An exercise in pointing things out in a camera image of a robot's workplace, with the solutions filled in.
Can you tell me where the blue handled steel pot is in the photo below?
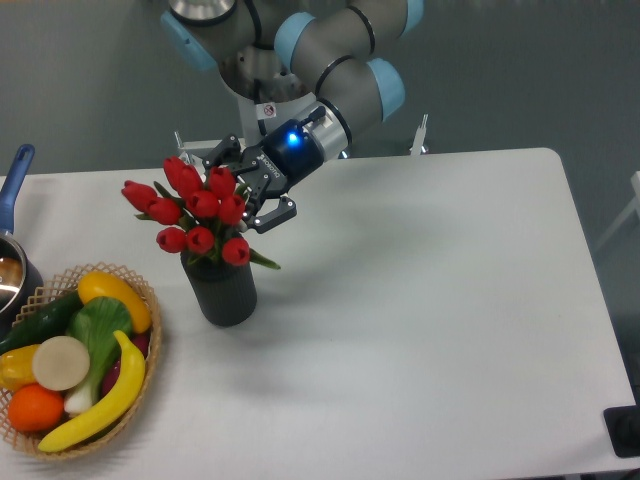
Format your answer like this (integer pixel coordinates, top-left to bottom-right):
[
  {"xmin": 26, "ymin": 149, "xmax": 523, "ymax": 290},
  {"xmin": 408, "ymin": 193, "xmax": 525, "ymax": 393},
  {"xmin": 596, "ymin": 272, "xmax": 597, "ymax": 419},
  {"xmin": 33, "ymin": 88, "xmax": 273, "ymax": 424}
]
[{"xmin": 1, "ymin": 144, "xmax": 43, "ymax": 337}]

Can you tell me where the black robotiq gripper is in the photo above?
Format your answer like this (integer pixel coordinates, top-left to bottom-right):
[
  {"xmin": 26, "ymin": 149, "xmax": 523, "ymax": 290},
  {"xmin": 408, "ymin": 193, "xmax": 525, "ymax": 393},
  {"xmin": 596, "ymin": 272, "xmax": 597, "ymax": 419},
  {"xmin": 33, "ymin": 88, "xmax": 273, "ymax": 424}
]
[{"xmin": 202, "ymin": 120, "xmax": 324, "ymax": 234}]

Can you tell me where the yellow banana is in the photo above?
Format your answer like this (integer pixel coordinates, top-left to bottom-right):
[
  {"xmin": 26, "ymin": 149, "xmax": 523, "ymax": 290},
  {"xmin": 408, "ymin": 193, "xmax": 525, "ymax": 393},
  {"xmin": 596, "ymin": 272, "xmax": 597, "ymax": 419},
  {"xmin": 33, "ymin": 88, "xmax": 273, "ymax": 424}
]
[{"xmin": 38, "ymin": 330, "xmax": 146, "ymax": 453}]

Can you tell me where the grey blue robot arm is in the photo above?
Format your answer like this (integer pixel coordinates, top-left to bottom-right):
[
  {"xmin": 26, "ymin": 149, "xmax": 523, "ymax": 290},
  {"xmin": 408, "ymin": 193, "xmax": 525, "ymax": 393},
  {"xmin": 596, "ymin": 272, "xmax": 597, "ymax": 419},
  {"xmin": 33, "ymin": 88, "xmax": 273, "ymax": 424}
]
[{"xmin": 161, "ymin": 1, "xmax": 424, "ymax": 233}]

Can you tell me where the green cucumber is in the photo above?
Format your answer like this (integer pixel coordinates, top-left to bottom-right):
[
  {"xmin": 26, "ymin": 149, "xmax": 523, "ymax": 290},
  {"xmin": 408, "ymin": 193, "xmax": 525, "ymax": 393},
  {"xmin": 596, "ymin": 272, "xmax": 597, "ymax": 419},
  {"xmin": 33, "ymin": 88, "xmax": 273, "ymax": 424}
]
[{"xmin": 1, "ymin": 291, "xmax": 83, "ymax": 354}]

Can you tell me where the red tulip bouquet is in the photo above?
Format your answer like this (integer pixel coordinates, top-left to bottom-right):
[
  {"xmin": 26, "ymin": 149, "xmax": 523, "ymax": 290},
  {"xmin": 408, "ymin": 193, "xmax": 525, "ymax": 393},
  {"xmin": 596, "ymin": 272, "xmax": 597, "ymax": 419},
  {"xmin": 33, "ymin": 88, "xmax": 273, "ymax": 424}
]
[{"xmin": 121, "ymin": 156, "xmax": 280, "ymax": 270}]

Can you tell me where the green bok choy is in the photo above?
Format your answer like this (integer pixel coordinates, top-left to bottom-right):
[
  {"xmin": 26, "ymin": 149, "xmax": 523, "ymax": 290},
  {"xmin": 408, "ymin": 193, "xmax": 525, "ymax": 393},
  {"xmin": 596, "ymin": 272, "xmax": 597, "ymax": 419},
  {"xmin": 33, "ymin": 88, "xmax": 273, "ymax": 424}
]
[{"xmin": 64, "ymin": 296, "xmax": 132, "ymax": 417}]

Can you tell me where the beige round radish slice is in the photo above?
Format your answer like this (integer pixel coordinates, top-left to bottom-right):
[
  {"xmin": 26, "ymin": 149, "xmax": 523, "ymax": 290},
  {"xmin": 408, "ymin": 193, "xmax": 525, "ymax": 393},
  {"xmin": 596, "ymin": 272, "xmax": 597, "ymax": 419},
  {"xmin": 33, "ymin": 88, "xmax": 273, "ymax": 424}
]
[{"xmin": 32, "ymin": 336, "xmax": 90, "ymax": 391}]

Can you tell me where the yellow squash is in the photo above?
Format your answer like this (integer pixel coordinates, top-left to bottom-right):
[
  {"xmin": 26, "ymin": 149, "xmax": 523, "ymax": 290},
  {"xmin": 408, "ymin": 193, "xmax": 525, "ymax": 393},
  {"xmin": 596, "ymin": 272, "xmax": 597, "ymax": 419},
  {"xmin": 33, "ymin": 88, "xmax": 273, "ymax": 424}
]
[{"xmin": 77, "ymin": 271, "xmax": 152, "ymax": 334}]

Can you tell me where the woven wicker basket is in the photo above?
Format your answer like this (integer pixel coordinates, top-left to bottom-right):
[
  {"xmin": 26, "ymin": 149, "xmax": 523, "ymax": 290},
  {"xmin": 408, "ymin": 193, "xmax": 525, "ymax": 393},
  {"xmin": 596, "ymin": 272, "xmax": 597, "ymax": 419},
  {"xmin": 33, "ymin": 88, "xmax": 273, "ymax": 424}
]
[{"xmin": 1, "ymin": 262, "xmax": 162, "ymax": 461}]

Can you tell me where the white furniture piece right edge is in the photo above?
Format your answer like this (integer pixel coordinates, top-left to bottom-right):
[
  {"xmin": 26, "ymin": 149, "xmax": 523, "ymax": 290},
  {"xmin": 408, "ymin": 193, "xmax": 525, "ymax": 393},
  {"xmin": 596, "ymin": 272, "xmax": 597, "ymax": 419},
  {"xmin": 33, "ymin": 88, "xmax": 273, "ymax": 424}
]
[{"xmin": 595, "ymin": 171, "xmax": 639, "ymax": 253}]

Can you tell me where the purple eggplant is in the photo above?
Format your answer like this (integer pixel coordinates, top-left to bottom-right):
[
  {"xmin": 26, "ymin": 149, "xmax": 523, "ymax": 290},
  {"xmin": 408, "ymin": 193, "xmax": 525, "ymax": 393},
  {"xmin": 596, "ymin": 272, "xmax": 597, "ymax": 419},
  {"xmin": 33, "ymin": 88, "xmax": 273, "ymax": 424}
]
[{"xmin": 101, "ymin": 333, "xmax": 150, "ymax": 397}]

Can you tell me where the black device at table edge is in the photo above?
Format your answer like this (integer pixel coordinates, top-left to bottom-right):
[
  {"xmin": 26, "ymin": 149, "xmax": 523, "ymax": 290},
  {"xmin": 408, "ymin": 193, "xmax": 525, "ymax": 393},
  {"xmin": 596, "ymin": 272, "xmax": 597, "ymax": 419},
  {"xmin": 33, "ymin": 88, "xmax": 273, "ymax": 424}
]
[{"xmin": 603, "ymin": 405, "xmax": 639, "ymax": 458}]

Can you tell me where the yellow bell pepper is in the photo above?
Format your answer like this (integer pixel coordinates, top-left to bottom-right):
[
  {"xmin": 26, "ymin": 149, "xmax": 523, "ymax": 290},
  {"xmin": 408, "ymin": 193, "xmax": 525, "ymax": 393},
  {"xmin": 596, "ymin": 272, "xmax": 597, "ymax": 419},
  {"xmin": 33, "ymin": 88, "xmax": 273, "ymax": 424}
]
[{"xmin": 1, "ymin": 344, "xmax": 40, "ymax": 391}]

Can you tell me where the orange fruit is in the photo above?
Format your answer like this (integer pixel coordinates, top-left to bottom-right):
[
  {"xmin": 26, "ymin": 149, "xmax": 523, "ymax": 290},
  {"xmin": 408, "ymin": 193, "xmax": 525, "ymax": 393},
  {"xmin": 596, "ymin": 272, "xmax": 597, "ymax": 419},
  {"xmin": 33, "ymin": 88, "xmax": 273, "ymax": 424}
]
[{"xmin": 8, "ymin": 383, "xmax": 64, "ymax": 433}]

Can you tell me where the dark grey ribbed vase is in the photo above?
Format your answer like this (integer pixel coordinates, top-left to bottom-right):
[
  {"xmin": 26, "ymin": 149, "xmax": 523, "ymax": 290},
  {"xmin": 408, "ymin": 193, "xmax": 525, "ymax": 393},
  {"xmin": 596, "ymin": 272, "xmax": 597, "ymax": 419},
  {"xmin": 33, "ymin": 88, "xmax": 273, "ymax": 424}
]
[{"xmin": 180, "ymin": 252, "xmax": 257, "ymax": 327}]

